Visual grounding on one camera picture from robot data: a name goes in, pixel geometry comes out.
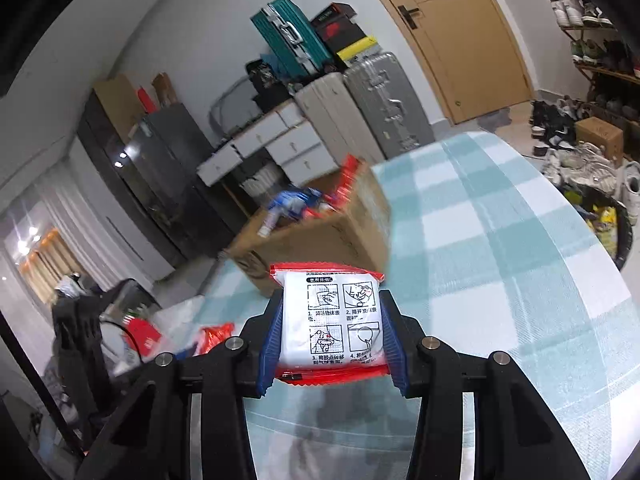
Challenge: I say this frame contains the black printed box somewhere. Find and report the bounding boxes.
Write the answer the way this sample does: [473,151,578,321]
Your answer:
[245,59,278,96]

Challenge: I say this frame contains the pile of sneakers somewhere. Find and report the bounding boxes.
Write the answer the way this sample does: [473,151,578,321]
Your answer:
[530,99,640,226]

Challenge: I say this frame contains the silver suitcase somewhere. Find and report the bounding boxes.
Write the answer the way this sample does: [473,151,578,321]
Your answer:
[342,51,436,160]

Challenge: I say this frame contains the brown cardboard sheets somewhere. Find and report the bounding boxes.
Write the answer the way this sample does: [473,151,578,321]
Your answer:
[151,72,178,106]

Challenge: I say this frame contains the grey curved frame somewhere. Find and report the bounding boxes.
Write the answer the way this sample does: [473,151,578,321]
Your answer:
[209,76,261,133]

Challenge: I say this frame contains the white red-edged packet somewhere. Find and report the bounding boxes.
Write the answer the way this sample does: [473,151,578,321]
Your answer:
[269,262,391,387]

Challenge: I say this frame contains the white desk with drawers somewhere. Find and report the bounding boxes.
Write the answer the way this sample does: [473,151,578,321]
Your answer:
[196,100,341,211]

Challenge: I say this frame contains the grey floor mat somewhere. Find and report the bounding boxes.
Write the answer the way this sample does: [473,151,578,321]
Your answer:
[477,105,513,131]

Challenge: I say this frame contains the black trash bin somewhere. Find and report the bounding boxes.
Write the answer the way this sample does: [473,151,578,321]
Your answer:
[562,185,633,271]

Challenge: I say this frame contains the dark wardrobe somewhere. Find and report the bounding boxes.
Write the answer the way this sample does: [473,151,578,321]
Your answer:
[75,87,201,271]

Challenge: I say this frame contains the tan wooden door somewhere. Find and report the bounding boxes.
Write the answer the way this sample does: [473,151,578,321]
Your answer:
[350,0,533,126]

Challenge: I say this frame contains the beige suitcase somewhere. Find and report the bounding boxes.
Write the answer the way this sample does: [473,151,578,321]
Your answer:
[294,72,386,166]

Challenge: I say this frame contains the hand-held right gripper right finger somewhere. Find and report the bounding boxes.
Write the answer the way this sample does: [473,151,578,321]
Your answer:
[377,290,593,480]

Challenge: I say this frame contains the dark grey fridge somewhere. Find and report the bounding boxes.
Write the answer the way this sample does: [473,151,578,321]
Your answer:
[112,102,251,261]

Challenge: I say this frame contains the blue cookie packet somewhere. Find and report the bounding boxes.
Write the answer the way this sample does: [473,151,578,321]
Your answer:
[265,186,326,223]

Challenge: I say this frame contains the small cardboard box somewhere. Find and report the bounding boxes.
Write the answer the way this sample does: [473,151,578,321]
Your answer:
[574,116,626,167]

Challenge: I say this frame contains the brown cardboard box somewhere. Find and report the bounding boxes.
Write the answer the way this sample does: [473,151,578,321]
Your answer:
[225,162,393,296]

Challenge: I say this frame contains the beige curtain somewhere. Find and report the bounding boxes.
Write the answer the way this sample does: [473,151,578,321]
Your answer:
[20,230,86,306]

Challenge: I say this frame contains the yellow black shoe box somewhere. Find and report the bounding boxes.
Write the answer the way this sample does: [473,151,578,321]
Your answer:
[334,35,381,66]

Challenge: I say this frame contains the red cracker bag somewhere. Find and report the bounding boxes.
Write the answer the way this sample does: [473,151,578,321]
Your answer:
[197,322,236,356]

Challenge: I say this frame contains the red packet with black stripe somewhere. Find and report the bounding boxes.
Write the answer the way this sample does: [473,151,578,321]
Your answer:
[332,155,363,211]

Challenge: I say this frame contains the woven basket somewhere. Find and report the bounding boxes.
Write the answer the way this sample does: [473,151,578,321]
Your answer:
[240,162,286,198]

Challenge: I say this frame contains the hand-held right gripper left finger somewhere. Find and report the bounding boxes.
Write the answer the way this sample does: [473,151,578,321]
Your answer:
[75,290,286,480]

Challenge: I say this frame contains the dark chair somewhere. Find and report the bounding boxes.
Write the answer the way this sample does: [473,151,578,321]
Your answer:
[100,280,161,321]

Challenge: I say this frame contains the black shoe box red logo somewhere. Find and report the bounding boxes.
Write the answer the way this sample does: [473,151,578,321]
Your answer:
[315,15,366,53]

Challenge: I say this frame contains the white curtain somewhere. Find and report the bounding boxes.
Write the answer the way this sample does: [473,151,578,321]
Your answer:
[35,160,171,306]

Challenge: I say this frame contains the teal suitcase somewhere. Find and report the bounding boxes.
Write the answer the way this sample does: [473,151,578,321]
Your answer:
[250,0,333,81]

